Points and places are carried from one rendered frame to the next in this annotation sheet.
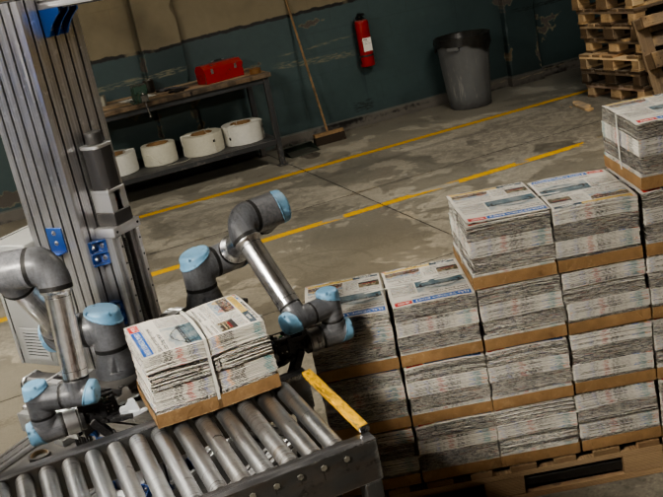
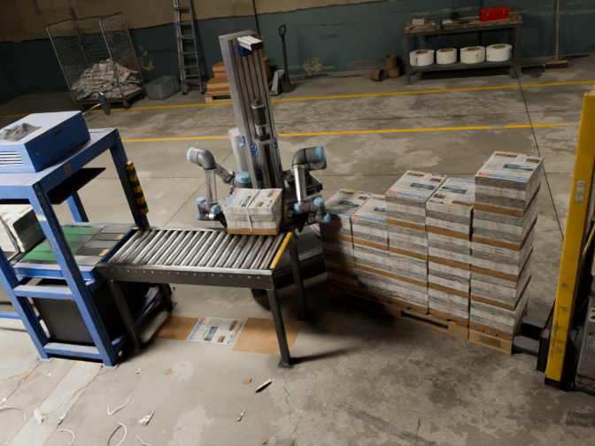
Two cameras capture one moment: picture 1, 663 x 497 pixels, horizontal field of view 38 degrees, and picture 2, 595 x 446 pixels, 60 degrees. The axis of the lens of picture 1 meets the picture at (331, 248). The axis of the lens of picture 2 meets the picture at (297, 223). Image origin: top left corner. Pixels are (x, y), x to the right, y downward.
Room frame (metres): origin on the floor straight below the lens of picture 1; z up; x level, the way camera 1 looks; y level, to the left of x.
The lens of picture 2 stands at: (0.26, -1.89, 2.68)
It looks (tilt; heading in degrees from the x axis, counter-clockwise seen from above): 30 degrees down; 39
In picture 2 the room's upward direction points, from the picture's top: 9 degrees counter-clockwise
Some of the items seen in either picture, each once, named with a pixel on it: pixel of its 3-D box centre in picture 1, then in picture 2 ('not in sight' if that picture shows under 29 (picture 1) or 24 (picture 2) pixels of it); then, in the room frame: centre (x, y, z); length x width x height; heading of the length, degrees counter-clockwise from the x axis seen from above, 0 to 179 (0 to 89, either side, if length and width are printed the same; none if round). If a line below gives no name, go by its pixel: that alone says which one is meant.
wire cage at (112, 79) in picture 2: not in sight; (99, 64); (6.43, 7.48, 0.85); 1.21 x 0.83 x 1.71; 109
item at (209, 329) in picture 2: not in sight; (215, 330); (2.24, 0.74, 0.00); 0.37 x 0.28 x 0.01; 109
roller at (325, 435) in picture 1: (308, 417); (272, 253); (2.43, 0.16, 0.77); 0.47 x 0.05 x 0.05; 19
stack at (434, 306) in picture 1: (481, 377); (401, 259); (3.16, -0.45, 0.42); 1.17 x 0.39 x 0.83; 89
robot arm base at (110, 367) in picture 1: (114, 357); not in sight; (2.93, 0.77, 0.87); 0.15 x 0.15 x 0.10
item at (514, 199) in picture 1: (495, 201); (416, 184); (3.16, -0.59, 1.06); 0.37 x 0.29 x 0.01; 0
